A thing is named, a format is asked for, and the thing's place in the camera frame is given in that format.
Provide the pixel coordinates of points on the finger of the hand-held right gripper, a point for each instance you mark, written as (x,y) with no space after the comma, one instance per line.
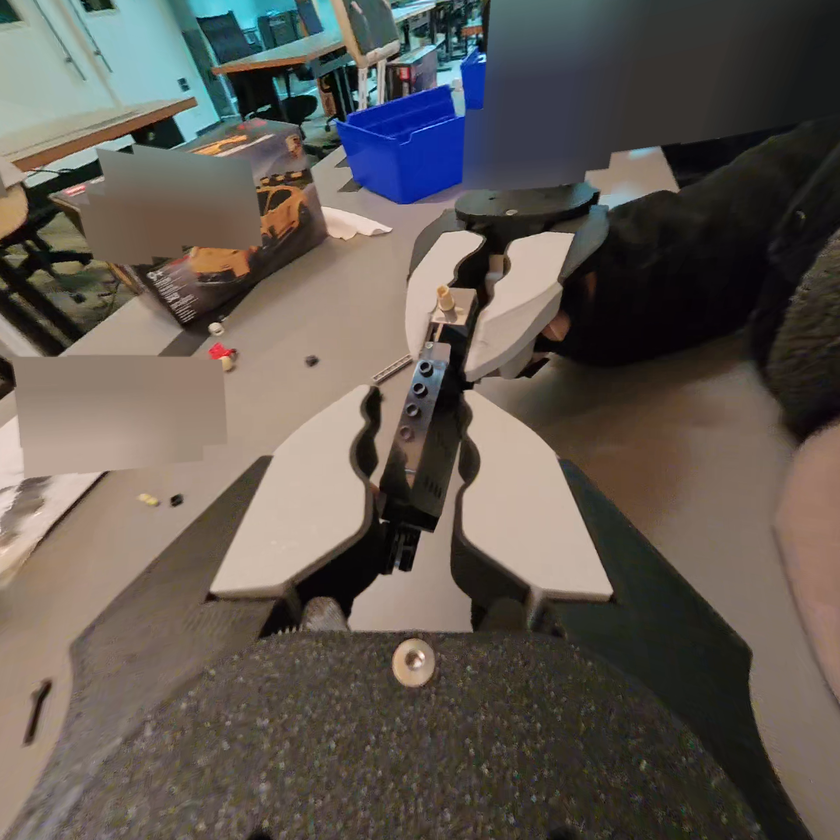
(426,275)
(525,295)

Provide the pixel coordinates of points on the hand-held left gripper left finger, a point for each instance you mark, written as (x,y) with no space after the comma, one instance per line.
(295,518)

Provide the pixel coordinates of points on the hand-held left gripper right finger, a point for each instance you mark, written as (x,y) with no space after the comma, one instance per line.
(531,518)

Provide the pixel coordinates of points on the long grey brick plate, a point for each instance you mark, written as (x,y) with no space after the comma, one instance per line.
(392,369)

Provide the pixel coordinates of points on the black brick car chassis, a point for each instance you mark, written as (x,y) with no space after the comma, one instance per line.
(420,420)

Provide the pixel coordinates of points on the person's right forearm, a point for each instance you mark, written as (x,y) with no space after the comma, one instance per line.
(656,282)

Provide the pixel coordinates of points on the grey desk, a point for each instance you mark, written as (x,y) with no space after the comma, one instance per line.
(295,315)

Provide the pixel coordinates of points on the person's right hand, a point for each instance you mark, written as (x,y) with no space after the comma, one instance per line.
(556,326)

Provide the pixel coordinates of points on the blue plastic storage bin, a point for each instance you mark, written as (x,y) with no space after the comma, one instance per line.
(474,79)
(407,157)

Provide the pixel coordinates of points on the black toy car box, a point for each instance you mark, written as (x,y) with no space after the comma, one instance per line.
(289,197)

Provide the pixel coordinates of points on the dark toy box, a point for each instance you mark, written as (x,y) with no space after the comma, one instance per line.
(413,72)

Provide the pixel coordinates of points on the white wooden book stand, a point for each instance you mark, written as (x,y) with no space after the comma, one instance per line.
(72,489)

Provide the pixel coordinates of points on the wood-framed dark panel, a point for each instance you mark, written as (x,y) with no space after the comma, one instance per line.
(371,26)

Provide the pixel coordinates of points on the wood-edged office table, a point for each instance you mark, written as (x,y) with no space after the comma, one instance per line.
(85,128)
(282,52)

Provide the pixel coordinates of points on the black office chair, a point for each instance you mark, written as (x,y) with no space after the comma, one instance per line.
(223,36)

